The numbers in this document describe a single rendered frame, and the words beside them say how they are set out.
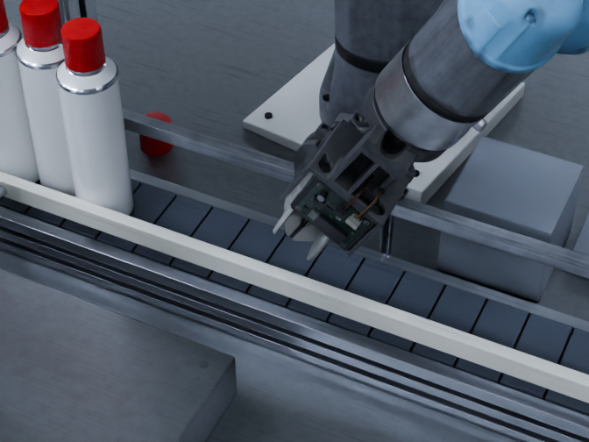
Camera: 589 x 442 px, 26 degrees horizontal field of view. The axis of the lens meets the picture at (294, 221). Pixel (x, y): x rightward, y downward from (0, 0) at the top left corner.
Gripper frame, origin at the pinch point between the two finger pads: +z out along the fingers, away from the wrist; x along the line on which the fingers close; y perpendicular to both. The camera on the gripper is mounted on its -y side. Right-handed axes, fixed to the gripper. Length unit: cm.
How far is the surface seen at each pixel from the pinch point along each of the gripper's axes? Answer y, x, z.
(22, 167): 2.1, -22.6, 16.1
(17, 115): 1.7, -25.4, 10.7
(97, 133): 3.1, -18.4, 3.9
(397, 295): -0.5, 10.5, 0.3
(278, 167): -2.9, -4.5, -0.5
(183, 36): -31.8, -20.7, 24.1
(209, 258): 5.0, -4.3, 5.4
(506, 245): -2.8, 13.7, -10.4
